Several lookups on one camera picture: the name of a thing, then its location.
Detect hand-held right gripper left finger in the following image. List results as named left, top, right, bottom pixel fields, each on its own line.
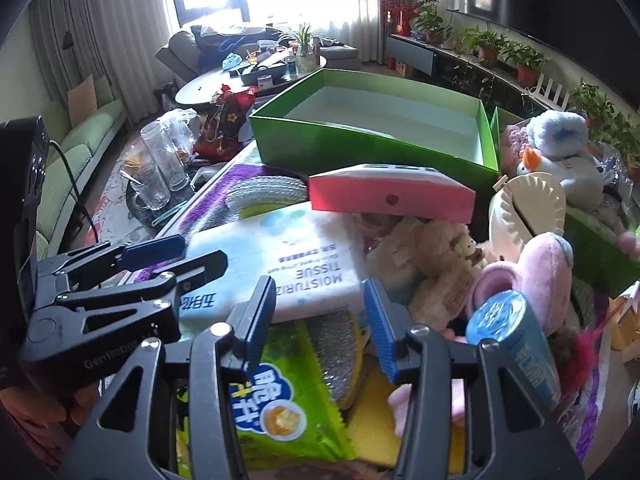
left=57, top=276, right=277, bottom=480

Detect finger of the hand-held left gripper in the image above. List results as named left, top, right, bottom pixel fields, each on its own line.
left=36, top=234, right=187, bottom=293
left=55, top=250, right=228, bottom=346

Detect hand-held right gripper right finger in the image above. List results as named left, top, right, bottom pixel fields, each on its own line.
left=364, top=277, right=586, bottom=480

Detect green snack packet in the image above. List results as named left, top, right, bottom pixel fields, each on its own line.
left=174, top=320, right=357, bottom=477

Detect white tissue pack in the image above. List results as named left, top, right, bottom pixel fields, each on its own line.
left=179, top=202, right=369, bottom=332

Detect large green cardboard box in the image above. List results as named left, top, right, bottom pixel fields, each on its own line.
left=248, top=69, right=502, bottom=187

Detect person's left hand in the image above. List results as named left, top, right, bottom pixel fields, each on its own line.
left=0, top=380, right=107, bottom=461

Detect silver and yellow scouring pad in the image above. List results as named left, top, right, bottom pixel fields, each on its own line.
left=304, top=309, right=373, bottom=408

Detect green sofa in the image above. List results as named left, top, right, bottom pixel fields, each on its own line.
left=34, top=76, right=127, bottom=247

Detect pink plush with blue dress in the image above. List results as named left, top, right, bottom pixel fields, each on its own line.
left=386, top=379, right=467, bottom=438

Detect beige teddy bear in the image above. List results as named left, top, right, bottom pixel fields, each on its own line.
left=409, top=219, right=490, bottom=327

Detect glass cups on tray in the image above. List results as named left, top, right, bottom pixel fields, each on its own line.
left=139, top=119, right=194, bottom=192

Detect pink and white box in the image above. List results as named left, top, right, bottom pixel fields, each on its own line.
left=308, top=163, right=476, bottom=224

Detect blue cylindrical can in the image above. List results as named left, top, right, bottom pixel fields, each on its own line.
left=465, top=290, right=564, bottom=412

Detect red fabric bag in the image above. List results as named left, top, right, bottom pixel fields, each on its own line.
left=192, top=85, right=257, bottom=159

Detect black floor lamp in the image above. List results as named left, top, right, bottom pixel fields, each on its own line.
left=61, top=30, right=85, bottom=88

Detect pink plush toy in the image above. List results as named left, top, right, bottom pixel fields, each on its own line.
left=470, top=233, right=575, bottom=337

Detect dark oval coffee table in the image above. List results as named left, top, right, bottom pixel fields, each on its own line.
left=174, top=66, right=303, bottom=107

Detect beige curtain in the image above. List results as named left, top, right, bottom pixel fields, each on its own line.
left=29, top=0, right=182, bottom=113

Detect cream dumpling mold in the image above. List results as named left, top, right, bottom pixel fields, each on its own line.
left=488, top=172, right=567, bottom=262

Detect dark tray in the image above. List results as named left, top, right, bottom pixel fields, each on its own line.
left=234, top=61, right=292, bottom=87

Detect grey sofa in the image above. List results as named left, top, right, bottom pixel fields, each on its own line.
left=155, top=24, right=362, bottom=82

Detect pink knitted item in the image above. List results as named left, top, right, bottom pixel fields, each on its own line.
left=500, top=123, right=532, bottom=177

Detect green box lid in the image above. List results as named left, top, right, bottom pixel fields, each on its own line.
left=564, top=207, right=640, bottom=297

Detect potted spider plant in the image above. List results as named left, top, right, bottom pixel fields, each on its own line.
left=278, top=22, right=327, bottom=74

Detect yellow box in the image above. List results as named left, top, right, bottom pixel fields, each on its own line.
left=607, top=294, right=640, bottom=352

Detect white and blue plush duck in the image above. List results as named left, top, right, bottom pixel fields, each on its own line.
left=516, top=110, right=607, bottom=212

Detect pink plush ball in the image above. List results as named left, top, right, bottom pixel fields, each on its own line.
left=617, top=229, right=640, bottom=262

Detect grey television cabinet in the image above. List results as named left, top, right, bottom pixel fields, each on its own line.
left=387, top=33, right=551, bottom=112

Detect crinkled clear plastic bag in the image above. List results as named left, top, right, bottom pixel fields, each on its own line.
left=591, top=143, right=640, bottom=228

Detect white slatted rack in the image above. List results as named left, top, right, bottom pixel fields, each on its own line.
left=531, top=73, right=571, bottom=112

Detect potted green plant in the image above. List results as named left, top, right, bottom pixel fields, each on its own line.
left=566, top=79, right=615, bottom=127
left=410, top=0, right=457, bottom=45
left=459, top=26, right=507, bottom=69
left=504, top=41, right=549, bottom=89

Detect red flower arrangement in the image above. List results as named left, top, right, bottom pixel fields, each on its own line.
left=379, top=0, right=422, bottom=37

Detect sheer white curtain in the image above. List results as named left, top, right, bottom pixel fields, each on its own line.
left=357, top=0, right=407, bottom=63

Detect black cable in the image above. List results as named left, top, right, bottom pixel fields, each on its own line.
left=47, top=140, right=99, bottom=247

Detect steel scrubber with green handle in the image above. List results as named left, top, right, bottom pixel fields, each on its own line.
left=226, top=174, right=309, bottom=219

